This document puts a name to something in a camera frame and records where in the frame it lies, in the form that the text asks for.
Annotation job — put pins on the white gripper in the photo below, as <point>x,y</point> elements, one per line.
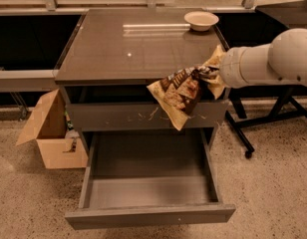
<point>229,68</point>

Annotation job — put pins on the brown chip bag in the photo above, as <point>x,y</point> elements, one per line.
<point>179,93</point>

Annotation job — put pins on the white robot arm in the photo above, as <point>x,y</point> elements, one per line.
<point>282,62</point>

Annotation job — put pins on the closed grey top drawer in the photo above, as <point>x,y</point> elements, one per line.
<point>134,116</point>

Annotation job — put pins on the grey drawer cabinet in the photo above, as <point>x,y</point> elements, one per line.
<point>118,52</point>

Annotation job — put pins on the open grey middle drawer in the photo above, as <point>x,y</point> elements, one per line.
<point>148,178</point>

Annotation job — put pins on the beige paper bowl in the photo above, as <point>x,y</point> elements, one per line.
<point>200,21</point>

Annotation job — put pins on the open cardboard box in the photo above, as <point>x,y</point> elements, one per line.
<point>47,125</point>

